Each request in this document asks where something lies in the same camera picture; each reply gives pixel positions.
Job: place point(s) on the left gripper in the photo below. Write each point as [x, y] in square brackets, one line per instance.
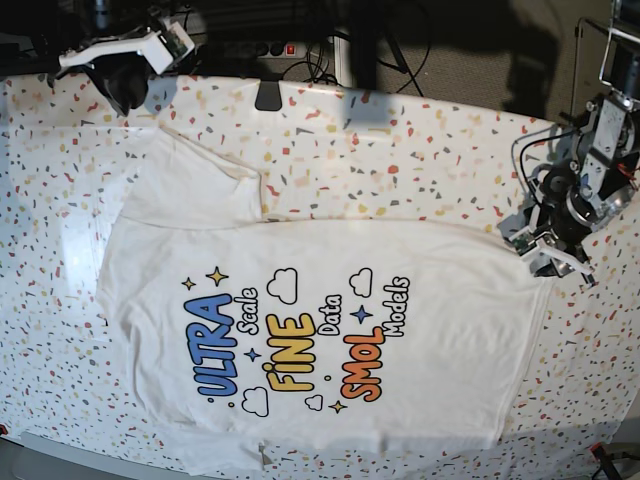
[553, 256]

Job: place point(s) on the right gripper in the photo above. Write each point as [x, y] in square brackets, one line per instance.
[117, 65]

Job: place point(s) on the white printed T-shirt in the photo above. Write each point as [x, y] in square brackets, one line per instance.
[376, 335]

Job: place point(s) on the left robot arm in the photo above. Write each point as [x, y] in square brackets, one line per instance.
[595, 180]

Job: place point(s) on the black table clamp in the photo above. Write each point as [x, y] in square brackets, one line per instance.
[268, 97]

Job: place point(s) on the white power strip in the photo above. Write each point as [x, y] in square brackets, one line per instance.
[262, 50]

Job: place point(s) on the red clamp right corner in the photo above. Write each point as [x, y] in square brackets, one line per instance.
[598, 452]

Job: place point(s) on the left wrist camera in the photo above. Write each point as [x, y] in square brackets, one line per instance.
[523, 242]

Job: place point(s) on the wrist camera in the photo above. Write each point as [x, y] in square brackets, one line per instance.
[169, 47]
[523, 242]

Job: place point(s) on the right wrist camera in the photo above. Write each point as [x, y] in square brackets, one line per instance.
[169, 47]

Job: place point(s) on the metal stand frame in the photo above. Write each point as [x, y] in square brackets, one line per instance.
[585, 60]

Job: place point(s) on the black camera pole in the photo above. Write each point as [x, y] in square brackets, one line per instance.
[366, 20]

